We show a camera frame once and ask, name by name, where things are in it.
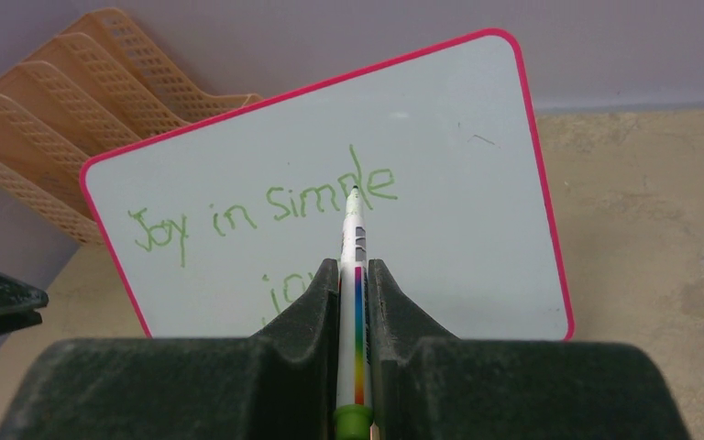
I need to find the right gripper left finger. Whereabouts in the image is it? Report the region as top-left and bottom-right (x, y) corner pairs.
(0, 258), (338, 439)

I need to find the orange plastic file organizer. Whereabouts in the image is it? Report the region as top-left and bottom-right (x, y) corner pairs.
(0, 7), (259, 244)

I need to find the white green marker pen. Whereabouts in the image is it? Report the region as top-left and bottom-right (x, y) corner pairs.
(334, 186), (373, 439)

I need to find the pink framed whiteboard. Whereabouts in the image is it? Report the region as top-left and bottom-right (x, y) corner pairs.
(80, 28), (575, 340)

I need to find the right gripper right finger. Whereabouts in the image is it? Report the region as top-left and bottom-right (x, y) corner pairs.
(368, 259), (689, 439)

